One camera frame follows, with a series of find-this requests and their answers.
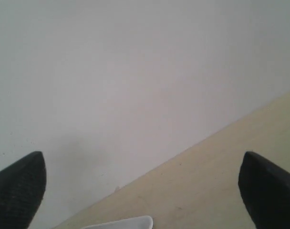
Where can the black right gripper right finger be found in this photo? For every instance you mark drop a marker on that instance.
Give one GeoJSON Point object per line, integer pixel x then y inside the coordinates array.
{"type": "Point", "coordinates": [265, 190]}

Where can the white plastic tray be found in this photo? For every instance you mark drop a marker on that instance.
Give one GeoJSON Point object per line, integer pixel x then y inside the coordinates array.
{"type": "Point", "coordinates": [142, 222]}

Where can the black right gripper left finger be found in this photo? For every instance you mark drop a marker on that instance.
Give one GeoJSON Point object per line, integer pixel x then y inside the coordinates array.
{"type": "Point", "coordinates": [22, 187]}

